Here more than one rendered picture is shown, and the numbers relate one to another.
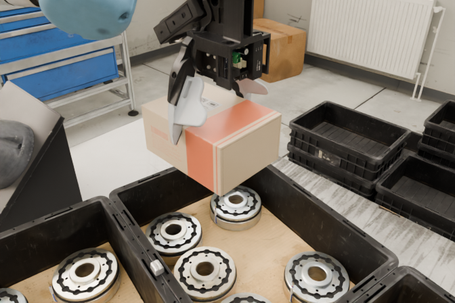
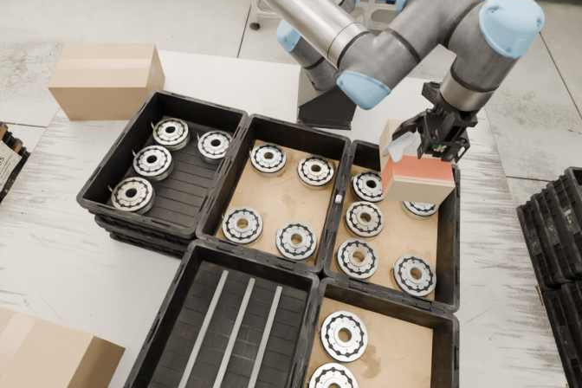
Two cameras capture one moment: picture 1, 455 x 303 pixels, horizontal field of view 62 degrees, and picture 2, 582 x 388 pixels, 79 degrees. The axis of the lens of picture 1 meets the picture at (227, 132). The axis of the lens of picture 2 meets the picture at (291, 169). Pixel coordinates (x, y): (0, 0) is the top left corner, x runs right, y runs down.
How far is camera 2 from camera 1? 35 cm
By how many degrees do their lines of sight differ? 40
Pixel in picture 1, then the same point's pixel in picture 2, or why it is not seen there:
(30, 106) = not seen: hidden behind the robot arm
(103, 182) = (374, 115)
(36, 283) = (295, 155)
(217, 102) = not seen: hidden behind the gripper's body
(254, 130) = (424, 184)
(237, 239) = (401, 218)
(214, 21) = (441, 116)
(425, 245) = (533, 334)
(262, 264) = (398, 242)
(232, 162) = (399, 190)
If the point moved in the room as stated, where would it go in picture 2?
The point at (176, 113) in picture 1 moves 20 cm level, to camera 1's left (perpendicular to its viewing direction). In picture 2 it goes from (391, 144) to (323, 86)
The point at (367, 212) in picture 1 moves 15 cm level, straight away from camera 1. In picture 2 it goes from (522, 281) to (565, 270)
